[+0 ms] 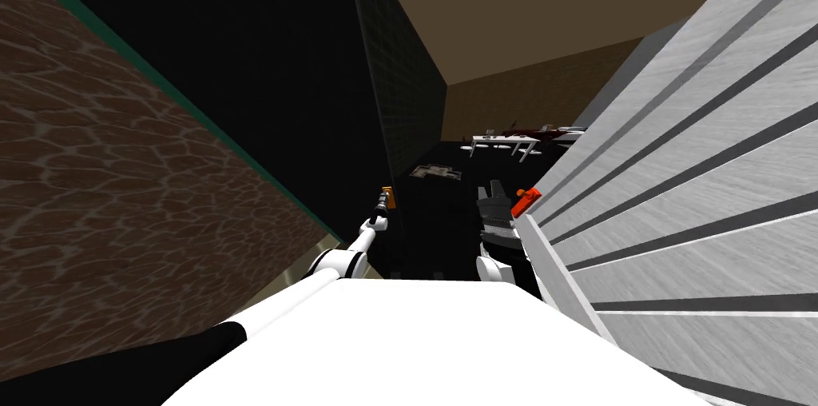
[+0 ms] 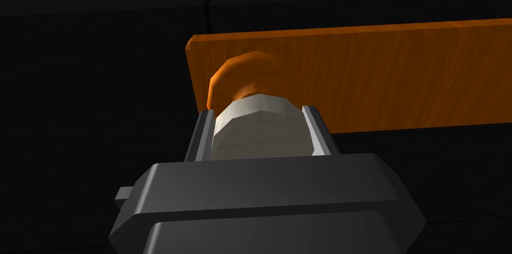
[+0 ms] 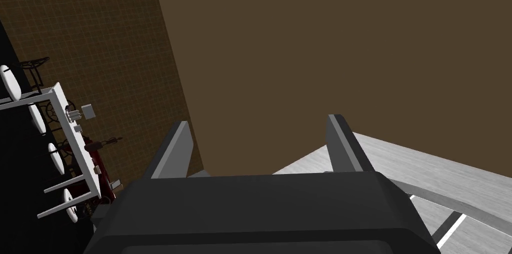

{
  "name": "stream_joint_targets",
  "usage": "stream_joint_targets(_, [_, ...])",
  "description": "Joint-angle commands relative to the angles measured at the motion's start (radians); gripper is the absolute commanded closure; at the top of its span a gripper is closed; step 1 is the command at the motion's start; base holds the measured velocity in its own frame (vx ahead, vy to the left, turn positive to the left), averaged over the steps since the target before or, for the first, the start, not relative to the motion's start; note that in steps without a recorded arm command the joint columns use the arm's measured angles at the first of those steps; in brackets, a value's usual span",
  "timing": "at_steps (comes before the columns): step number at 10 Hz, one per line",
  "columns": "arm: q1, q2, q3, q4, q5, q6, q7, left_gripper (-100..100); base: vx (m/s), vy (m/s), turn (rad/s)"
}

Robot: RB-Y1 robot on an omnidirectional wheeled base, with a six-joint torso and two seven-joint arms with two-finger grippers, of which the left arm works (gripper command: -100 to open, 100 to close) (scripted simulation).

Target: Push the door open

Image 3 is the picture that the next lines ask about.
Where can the white round stool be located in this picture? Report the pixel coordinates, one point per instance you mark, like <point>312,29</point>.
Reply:
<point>38,118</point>
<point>70,205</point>
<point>10,82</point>
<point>56,158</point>

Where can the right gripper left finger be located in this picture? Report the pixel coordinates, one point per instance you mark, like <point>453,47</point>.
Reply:
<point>175,156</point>

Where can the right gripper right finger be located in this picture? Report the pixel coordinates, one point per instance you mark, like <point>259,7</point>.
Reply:
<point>344,150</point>

